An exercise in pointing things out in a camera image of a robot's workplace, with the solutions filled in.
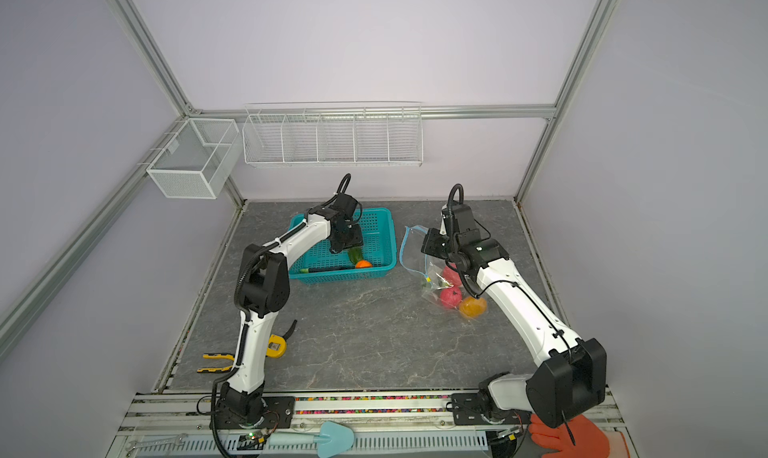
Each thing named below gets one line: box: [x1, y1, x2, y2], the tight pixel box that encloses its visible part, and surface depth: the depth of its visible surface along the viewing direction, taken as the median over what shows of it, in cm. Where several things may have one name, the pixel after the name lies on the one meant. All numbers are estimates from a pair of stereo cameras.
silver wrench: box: [125, 433, 188, 451], surface depth 72 cm
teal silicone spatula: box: [269, 421, 355, 458], surface depth 72 cm
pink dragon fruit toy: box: [440, 285, 463, 309], surface depth 90 cm
